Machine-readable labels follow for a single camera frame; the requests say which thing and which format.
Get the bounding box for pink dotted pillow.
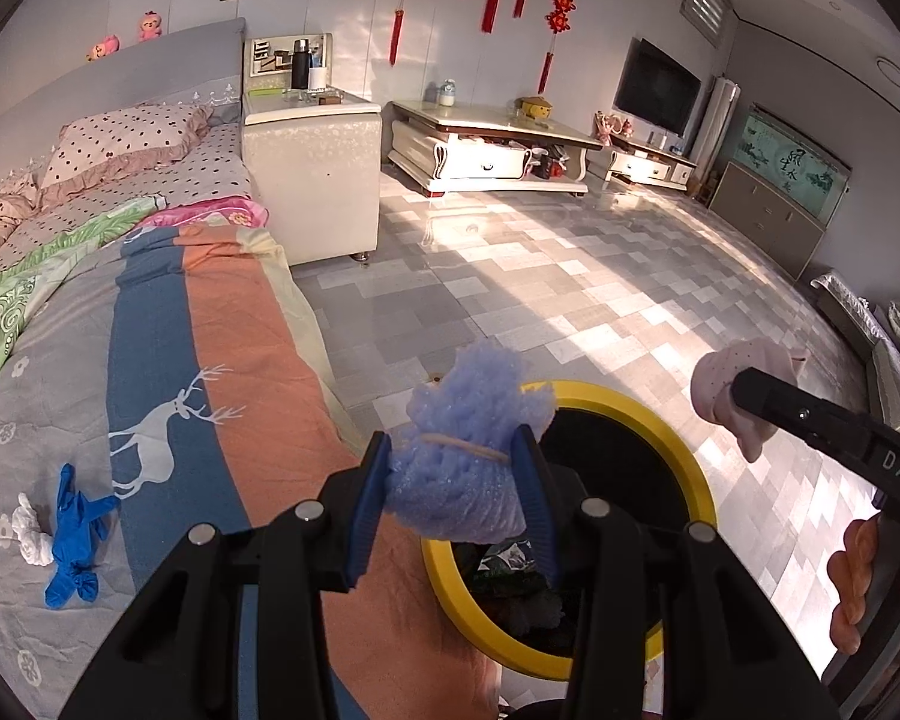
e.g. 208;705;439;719
41;103;215;188

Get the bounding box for grey bed headboard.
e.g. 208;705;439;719
0;17;247;196

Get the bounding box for grey bench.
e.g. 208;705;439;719
810;270;900;436

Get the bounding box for purple foam net bundle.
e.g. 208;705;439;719
386;339;548;545

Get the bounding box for white nightstand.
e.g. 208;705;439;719
241;31;383;267

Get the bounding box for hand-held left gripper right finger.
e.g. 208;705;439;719
511;424;841;720

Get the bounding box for wall television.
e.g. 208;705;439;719
613;37;702;140

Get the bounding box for bright pink flowered blanket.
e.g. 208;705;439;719
142;195;271;230

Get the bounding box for wall vent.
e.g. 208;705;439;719
679;0;736;50

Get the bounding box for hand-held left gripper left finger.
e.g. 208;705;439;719
60;431;395;720

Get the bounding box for green snack bag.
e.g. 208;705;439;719
472;540;541;593

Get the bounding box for pink dotted bed sheet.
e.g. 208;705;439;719
0;120;256;271

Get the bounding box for white coffee table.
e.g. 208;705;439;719
386;99;605;200

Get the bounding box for yellow rimmed trash bin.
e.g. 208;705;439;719
420;381;721;680

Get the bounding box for white television stand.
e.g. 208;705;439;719
604;135;698;192

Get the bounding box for white standing air conditioner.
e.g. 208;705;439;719
694;76;742;173

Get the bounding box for blue rubber glove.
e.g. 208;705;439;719
43;463;121;608

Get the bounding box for person's right hand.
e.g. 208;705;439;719
827;519;900;657

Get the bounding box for bed with patterned quilt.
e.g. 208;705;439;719
0;221;511;720

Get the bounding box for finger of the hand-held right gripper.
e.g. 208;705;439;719
731;367;882;477

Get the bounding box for green floral quilt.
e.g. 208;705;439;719
0;195;166;421

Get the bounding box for fish tank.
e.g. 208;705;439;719
733;103;850;226

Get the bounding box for grey cabinet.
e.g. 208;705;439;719
709;161;826;282

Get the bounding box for pink cloth bundle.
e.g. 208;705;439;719
690;339;811;464

